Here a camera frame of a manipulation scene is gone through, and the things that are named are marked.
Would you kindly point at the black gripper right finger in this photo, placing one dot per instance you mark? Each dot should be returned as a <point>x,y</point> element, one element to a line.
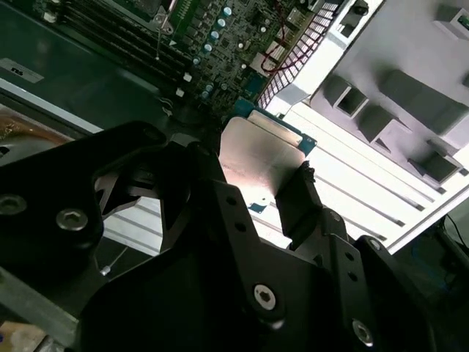
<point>300,205</point>

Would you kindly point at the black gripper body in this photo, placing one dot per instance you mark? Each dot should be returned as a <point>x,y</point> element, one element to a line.
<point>176,304</point>

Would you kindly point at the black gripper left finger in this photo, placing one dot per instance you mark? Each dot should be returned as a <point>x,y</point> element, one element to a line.
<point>44,190</point>

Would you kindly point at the silver CPU with green board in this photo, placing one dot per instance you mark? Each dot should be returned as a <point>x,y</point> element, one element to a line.
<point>256,157</point>

